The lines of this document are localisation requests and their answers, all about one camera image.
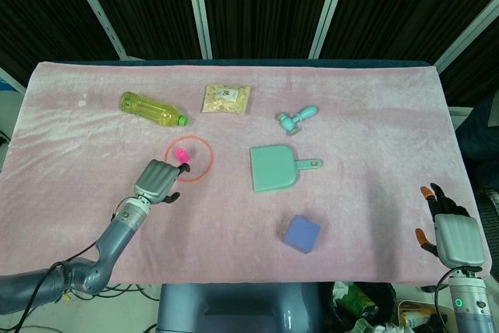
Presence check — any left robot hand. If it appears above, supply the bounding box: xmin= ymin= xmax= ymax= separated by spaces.
xmin=133 ymin=158 xmax=192 ymax=206

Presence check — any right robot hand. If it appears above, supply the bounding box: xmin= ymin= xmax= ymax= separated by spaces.
xmin=415 ymin=182 xmax=485 ymax=268

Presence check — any orange ring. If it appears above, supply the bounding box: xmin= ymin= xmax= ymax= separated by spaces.
xmin=165 ymin=136 xmax=215 ymax=185

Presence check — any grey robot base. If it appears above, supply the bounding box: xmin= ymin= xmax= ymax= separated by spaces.
xmin=155 ymin=282 xmax=325 ymax=333

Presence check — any yellow plastic bottle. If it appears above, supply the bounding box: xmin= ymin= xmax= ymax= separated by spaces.
xmin=118 ymin=90 xmax=189 ymax=128

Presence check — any snack packet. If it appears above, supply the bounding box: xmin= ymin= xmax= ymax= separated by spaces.
xmin=200 ymin=83 xmax=251 ymax=115

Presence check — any black trash bin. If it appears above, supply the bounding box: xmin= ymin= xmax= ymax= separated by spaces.
xmin=331 ymin=281 xmax=397 ymax=333

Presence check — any teal dustpan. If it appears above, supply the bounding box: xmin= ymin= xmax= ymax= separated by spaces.
xmin=249 ymin=144 xmax=324 ymax=193

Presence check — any teal toy hammer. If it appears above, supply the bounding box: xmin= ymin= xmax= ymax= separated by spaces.
xmin=277 ymin=105 xmax=319 ymax=136

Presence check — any blue cube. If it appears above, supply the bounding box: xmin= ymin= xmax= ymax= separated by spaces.
xmin=283 ymin=214 xmax=322 ymax=254

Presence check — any pink table cloth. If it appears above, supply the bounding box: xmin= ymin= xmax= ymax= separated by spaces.
xmin=0 ymin=60 xmax=492 ymax=288

